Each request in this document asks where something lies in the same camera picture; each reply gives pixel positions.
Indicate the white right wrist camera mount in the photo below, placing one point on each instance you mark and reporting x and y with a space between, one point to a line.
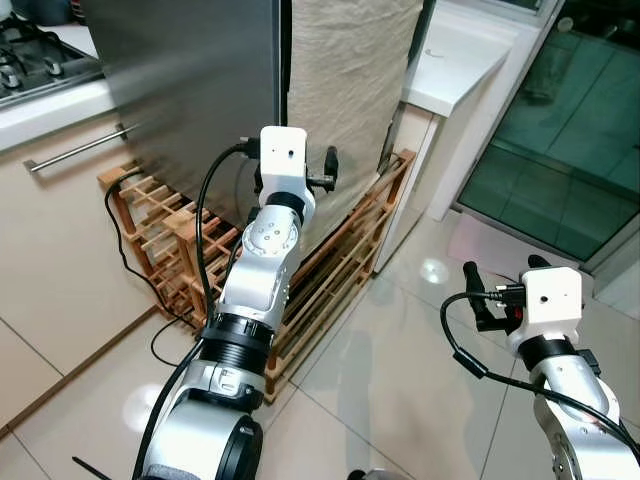
550 300

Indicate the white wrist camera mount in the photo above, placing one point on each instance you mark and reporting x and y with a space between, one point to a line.
550 300
282 160

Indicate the beige cloth cover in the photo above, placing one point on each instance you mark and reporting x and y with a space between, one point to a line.
350 100

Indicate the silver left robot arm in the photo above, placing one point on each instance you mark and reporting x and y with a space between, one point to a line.
245 290

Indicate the wooden slatted rack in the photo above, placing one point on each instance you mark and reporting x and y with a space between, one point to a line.
330 270

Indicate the black gas stove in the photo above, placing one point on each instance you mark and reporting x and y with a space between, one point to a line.
35 60

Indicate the mini fridge door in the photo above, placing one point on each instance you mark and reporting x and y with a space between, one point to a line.
190 90

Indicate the beige kitchen cabinet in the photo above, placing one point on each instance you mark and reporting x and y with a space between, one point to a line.
60 260

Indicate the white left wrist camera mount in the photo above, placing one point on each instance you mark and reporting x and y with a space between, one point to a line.
282 160

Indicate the green glass sliding door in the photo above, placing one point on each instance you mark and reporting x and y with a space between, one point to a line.
560 130

